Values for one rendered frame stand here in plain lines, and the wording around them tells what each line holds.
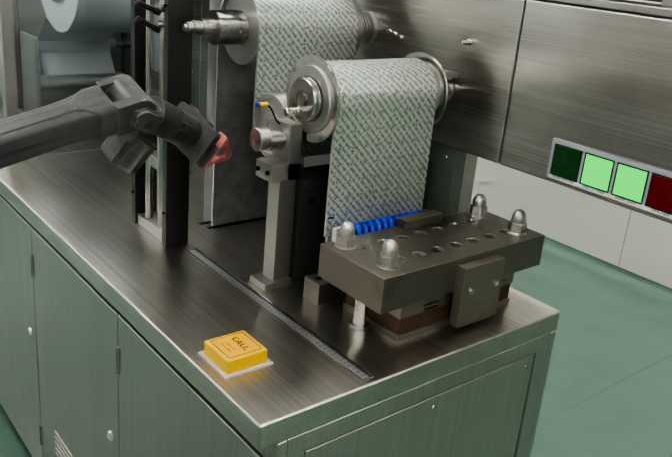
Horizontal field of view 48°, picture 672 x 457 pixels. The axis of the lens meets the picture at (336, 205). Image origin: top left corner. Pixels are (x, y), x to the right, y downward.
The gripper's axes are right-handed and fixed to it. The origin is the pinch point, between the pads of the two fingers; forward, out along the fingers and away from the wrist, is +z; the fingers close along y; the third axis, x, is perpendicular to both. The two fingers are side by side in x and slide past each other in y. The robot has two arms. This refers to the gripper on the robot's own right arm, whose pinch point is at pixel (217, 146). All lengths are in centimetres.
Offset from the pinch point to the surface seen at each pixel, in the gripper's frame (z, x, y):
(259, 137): -4.8, 7.0, 9.1
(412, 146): 16.2, 22.0, 22.5
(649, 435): 179, -2, 88
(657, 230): 282, 68, 33
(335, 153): 0.9, 12.9, 19.2
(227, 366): -15.0, -19.4, 35.9
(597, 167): 16, 38, 51
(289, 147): 0.1, 8.5, 11.9
